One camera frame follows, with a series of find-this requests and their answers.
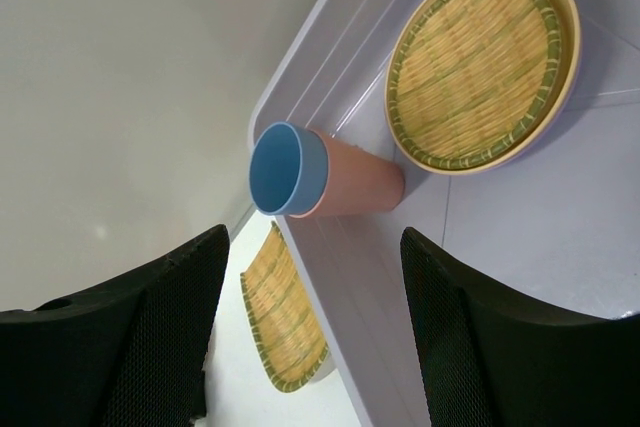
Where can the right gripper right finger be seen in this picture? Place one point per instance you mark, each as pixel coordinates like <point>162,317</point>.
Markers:
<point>490,355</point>

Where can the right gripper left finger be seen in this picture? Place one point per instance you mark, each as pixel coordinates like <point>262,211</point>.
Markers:
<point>129,351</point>

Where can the salmon pink plastic cup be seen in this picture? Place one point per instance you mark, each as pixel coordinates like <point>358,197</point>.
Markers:
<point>358,182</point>

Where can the blue plastic cup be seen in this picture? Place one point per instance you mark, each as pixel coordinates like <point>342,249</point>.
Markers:
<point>288,170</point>

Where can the yellow bear plate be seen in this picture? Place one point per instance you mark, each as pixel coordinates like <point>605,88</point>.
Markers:
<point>565,47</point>

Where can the round bamboo green-rim tray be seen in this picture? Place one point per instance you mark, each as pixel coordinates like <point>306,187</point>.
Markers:
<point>475,72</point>

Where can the clear lavender plastic bin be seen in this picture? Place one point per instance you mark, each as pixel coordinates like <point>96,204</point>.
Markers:
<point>559,222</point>

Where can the scoop-shaped bamboo tray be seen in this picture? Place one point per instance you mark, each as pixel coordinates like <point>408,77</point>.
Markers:
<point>286,332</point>

